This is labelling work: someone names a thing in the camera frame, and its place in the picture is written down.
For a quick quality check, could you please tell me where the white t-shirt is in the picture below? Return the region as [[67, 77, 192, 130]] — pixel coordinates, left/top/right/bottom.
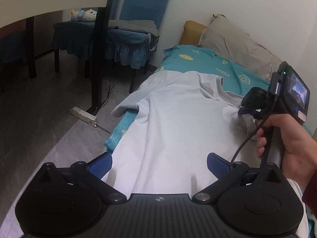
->
[[100, 70, 309, 238]]

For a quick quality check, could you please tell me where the red sleeve forearm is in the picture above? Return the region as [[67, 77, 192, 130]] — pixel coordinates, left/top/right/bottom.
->
[[302, 170, 317, 217]]

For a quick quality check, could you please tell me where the person right hand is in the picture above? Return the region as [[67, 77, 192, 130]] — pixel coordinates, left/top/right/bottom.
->
[[256, 114, 316, 190]]

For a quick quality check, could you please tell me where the metal power strip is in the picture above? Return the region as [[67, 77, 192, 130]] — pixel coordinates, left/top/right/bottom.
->
[[70, 106, 111, 134]]

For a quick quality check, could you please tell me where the grey pillow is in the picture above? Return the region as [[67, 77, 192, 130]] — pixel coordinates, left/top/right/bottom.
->
[[198, 14, 282, 81]]

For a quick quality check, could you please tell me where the teal patterned bed sheet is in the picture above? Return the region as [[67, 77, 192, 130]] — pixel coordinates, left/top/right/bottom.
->
[[104, 45, 313, 154]]

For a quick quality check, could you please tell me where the blue covered chair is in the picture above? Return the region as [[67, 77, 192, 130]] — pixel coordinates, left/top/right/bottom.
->
[[106, 0, 169, 93], [52, 21, 95, 74]]

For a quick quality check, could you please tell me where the grey folded cloth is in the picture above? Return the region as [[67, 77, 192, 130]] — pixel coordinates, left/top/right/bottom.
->
[[108, 20, 159, 38]]

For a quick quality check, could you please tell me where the blue white plush toy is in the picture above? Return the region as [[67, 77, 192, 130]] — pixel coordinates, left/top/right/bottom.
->
[[71, 9, 97, 22]]

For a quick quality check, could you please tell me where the white desk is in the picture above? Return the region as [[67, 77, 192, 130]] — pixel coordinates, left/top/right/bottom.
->
[[1, 0, 113, 114]]

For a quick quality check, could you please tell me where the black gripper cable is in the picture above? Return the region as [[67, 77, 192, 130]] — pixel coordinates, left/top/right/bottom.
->
[[231, 92, 278, 166]]

